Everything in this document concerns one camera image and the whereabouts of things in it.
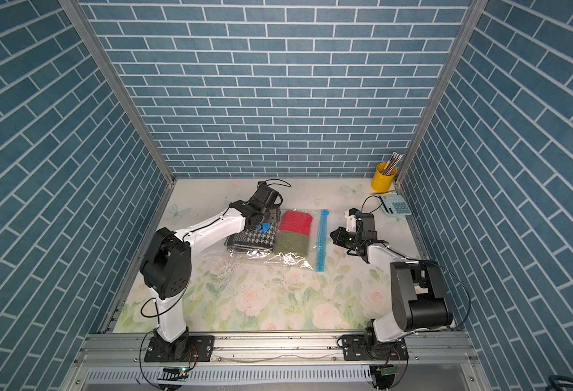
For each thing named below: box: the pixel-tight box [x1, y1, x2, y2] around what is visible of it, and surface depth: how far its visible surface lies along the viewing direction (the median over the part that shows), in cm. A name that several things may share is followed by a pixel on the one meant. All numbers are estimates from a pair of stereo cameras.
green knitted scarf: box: [273, 230, 310, 256], surface depth 95 cm
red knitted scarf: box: [278, 210, 314, 236], surface depth 102 cm
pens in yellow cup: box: [381, 151, 404, 176], surface depth 111 cm
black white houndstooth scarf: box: [226, 216, 279, 249], surface depth 96 cm
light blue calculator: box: [378, 193, 412, 216], surface depth 110 cm
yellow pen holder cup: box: [370, 162, 398, 194], surface depth 114 cm
